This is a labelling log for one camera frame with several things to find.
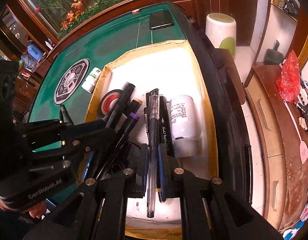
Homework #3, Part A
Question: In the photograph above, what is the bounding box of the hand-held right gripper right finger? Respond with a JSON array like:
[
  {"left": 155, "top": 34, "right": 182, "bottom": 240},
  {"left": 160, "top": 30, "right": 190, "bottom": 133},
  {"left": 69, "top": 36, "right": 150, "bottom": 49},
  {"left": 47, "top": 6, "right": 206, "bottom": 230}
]
[{"left": 157, "top": 144, "right": 284, "bottom": 240}]

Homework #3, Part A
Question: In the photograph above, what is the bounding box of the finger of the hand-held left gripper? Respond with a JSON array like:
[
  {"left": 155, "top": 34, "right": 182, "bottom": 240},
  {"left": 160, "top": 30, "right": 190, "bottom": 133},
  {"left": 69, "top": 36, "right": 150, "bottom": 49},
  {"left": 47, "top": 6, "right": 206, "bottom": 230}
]
[
  {"left": 16, "top": 119, "right": 112, "bottom": 146},
  {"left": 26, "top": 127, "right": 117, "bottom": 173}
]

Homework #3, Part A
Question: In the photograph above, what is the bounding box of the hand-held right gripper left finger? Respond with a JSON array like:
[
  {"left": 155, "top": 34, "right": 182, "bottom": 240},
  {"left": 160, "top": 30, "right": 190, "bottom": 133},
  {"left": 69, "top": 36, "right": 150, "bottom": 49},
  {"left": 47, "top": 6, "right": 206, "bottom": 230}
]
[{"left": 23, "top": 144, "right": 148, "bottom": 240}]

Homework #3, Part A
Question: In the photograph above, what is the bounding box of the clear gel pen black grip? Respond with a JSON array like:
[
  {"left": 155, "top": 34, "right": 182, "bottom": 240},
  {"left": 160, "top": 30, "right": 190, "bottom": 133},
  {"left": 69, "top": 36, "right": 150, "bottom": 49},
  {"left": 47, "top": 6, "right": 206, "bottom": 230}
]
[{"left": 146, "top": 89, "right": 160, "bottom": 218}]

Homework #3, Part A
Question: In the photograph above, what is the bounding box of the black tape roll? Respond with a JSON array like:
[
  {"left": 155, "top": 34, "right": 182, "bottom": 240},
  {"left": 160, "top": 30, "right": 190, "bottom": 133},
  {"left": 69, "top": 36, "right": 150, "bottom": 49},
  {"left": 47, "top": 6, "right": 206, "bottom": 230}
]
[{"left": 99, "top": 89, "right": 124, "bottom": 122}]

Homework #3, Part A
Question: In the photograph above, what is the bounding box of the large white plastic bottle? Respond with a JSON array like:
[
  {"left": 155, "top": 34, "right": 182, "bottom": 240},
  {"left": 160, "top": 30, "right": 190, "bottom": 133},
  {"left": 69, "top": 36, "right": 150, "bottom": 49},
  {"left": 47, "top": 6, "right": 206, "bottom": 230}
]
[{"left": 168, "top": 94, "right": 203, "bottom": 158}]

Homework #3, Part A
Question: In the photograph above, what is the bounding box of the white bottle green label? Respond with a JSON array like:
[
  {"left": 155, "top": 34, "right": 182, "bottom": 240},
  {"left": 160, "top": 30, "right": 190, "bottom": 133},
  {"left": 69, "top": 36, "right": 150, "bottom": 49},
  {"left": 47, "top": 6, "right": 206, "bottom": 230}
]
[{"left": 81, "top": 67, "right": 102, "bottom": 93}]

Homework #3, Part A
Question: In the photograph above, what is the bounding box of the black marker purple cap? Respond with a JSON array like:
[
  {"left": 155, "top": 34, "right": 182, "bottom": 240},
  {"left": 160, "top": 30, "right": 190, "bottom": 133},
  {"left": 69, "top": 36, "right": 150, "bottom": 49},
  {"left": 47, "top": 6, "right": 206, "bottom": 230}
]
[{"left": 94, "top": 113, "right": 140, "bottom": 180}]

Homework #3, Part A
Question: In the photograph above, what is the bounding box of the gold cardboard box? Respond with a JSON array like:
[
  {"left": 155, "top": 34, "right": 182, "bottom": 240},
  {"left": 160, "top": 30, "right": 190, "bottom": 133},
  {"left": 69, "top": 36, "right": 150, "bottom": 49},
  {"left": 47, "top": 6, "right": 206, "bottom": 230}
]
[{"left": 76, "top": 39, "right": 219, "bottom": 240}]

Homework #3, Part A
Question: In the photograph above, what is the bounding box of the person's left hand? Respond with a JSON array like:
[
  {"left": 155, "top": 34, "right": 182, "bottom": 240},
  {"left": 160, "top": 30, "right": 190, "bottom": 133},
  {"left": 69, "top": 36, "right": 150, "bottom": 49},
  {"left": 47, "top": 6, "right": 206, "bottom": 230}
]
[{"left": 0, "top": 196, "right": 48, "bottom": 219}]

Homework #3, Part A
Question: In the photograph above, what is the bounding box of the round table control panel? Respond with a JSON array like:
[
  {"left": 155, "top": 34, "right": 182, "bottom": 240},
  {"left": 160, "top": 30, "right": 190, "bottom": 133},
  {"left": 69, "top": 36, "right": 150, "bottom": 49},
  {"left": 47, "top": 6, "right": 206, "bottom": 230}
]
[{"left": 53, "top": 59, "right": 91, "bottom": 105}]

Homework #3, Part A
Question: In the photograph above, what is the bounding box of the blue plastic jug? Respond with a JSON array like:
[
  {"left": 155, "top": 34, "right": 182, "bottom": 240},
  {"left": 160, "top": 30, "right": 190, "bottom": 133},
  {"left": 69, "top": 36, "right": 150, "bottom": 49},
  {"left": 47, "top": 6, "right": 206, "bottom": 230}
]
[{"left": 27, "top": 44, "right": 46, "bottom": 58}]

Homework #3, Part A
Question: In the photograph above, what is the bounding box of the wooden cabinet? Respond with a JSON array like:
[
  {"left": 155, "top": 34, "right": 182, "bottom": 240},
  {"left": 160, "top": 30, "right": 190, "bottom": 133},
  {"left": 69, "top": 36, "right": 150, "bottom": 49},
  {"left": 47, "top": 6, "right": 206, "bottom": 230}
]
[{"left": 244, "top": 64, "right": 308, "bottom": 233}]

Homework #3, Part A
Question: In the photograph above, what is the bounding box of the artificial flower display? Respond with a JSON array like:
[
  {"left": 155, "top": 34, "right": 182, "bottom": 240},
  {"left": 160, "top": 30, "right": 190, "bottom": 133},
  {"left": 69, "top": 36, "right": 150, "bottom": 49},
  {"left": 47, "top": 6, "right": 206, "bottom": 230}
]
[{"left": 18, "top": 0, "right": 199, "bottom": 39}]

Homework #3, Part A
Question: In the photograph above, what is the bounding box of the black rectangular case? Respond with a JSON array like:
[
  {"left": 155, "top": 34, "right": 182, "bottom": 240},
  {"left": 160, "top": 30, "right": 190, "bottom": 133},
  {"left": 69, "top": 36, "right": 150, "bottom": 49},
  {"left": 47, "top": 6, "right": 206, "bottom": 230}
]
[{"left": 149, "top": 10, "right": 175, "bottom": 31}]

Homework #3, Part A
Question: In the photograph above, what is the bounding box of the pink fly swatter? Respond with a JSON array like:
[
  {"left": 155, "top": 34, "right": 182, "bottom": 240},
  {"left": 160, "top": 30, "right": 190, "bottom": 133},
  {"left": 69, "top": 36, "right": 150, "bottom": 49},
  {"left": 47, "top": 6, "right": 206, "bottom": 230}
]
[{"left": 283, "top": 100, "right": 308, "bottom": 165}]

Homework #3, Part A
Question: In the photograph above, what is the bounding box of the white round stool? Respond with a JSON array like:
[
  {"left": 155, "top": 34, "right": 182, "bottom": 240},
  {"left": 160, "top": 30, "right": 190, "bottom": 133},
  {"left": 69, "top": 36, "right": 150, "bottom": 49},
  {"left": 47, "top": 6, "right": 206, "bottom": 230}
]
[{"left": 205, "top": 13, "right": 237, "bottom": 58}]

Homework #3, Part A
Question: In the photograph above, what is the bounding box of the red plastic bag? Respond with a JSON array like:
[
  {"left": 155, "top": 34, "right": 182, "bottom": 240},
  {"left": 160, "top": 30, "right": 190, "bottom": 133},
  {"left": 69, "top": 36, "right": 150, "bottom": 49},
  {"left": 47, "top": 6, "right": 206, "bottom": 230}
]
[{"left": 276, "top": 49, "right": 301, "bottom": 103}]

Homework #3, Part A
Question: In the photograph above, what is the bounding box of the black dustpan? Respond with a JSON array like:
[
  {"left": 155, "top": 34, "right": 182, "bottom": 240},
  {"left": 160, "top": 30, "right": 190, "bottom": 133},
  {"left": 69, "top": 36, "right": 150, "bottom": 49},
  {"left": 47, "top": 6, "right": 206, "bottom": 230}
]
[{"left": 265, "top": 39, "right": 284, "bottom": 67}]

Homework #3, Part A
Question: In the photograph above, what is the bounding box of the black bag on shelf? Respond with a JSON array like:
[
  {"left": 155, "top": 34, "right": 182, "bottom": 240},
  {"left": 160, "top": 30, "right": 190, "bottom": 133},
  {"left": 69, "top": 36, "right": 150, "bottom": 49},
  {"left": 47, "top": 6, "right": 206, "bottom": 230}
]
[{"left": 281, "top": 0, "right": 301, "bottom": 15}]

